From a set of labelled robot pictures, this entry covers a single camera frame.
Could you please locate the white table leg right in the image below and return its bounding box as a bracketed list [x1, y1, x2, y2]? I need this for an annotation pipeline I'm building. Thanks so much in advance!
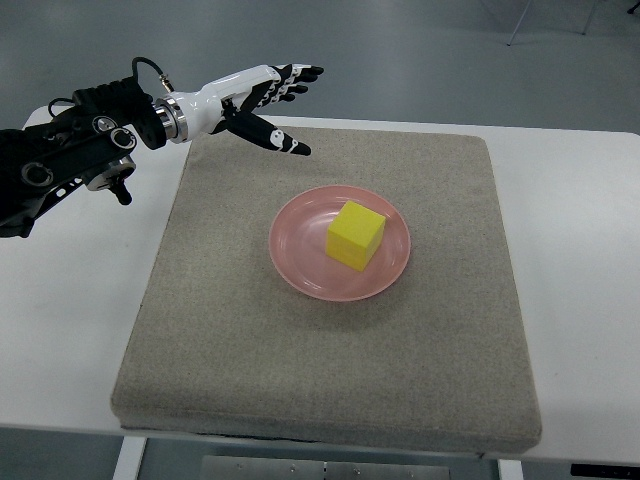
[497, 459, 524, 480]

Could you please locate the black label plate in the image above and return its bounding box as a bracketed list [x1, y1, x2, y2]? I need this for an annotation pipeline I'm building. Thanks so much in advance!
[570, 463, 640, 480]

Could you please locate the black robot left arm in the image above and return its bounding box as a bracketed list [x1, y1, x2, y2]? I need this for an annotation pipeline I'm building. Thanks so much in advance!
[1, 73, 172, 238]

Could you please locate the yellow foam block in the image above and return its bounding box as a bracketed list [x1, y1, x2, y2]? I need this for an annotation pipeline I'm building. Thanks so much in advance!
[325, 200, 386, 272]

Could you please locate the grey metal base plate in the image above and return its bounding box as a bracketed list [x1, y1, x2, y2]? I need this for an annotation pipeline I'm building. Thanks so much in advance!
[199, 455, 451, 480]

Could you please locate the white table leg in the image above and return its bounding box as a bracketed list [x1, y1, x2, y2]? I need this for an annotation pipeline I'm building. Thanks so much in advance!
[112, 436, 147, 480]
[497, 459, 524, 480]

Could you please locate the metal chair leg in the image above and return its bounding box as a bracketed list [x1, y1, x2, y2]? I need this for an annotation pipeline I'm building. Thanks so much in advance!
[506, 0, 533, 47]

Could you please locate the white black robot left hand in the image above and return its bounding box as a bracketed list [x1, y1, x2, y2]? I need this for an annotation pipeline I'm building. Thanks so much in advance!
[155, 64, 324, 156]

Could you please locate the white table leg left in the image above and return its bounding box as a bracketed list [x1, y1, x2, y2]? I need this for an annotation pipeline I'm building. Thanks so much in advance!
[112, 436, 147, 480]

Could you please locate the beige square cushion mat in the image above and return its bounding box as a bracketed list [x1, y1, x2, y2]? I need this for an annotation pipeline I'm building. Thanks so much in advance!
[111, 128, 542, 454]

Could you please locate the pink plate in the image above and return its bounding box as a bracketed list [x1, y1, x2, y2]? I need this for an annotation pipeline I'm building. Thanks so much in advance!
[268, 185, 411, 302]

